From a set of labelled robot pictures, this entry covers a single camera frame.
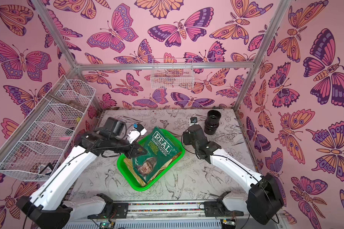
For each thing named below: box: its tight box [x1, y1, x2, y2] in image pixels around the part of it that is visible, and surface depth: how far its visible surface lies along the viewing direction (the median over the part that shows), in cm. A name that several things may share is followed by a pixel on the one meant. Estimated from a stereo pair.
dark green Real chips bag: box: [132, 125, 183, 185], surface depth 72 cm
